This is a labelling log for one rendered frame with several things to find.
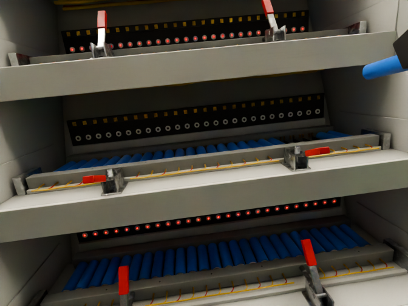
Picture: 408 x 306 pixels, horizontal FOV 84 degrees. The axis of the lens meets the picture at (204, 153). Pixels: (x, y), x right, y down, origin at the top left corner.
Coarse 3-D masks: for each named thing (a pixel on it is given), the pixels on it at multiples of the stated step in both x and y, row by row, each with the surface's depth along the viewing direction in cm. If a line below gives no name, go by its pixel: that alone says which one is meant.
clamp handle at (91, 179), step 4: (108, 172) 31; (112, 172) 31; (88, 176) 25; (92, 176) 25; (96, 176) 25; (100, 176) 26; (104, 176) 28; (108, 176) 31; (112, 176) 31; (84, 180) 24; (88, 180) 24; (92, 180) 24; (96, 180) 25; (100, 180) 26; (104, 180) 27
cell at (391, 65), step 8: (392, 56) 24; (368, 64) 27; (376, 64) 25; (384, 64) 24; (392, 64) 23; (400, 64) 22; (368, 72) 26; (376, 72) 25; (384, 72) 25; (392, 72) 24
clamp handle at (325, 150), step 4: (296, 148) 32; (300, 148) 33; (316, 148) 27; (320, 148) 26; (324, 148) 26; (328, 148) 26; (296, 152) 33; (304, 152) 30; (308, 152) 29; (312, 152) 28; (316, 152) 27; (320, 152) 26; (324, 152) 26; (328, 152) 26; (296, 156) 32; (300, 156) 32; (308, 156) 29
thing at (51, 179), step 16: (288, 144) 37; (304, 144) 36; (320, 144) 37; (336, 144) 37; (352, 144) 37; (368, 144) 37; (160, 160) 36; (176, 160) 35; (192, 160) 35; (208, 160) 36; (224, 160) 36; (240, 160) 36; (256, 160) 36; (272, 160) 35; (32, 176) 34; (48, 176) 34; (64, 176) 34; (80, 176) 34; (128, 176) 35
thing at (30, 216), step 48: (96, 144) 47; (144, 144) 48; (384, 144) 37; (0, 192) 32; (48, 192) 34; (96, 192) 32; (144, 192) 30; (192, 192) 31; (240, 192) 31; (288, 192) 32; (336, 192) 33; (0, 240) 30
